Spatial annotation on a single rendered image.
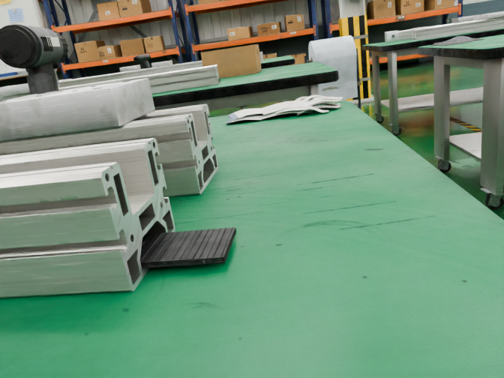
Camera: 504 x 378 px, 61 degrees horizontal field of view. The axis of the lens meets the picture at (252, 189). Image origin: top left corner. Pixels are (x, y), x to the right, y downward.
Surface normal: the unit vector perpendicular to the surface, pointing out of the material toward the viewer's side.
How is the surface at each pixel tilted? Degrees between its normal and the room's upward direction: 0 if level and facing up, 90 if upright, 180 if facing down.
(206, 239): 0
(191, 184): 90
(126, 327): 0
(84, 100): 90
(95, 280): 90
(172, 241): 0
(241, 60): 89
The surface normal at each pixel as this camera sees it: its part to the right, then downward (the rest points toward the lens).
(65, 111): -0.13, 0.33
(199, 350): -0.14, -0.94
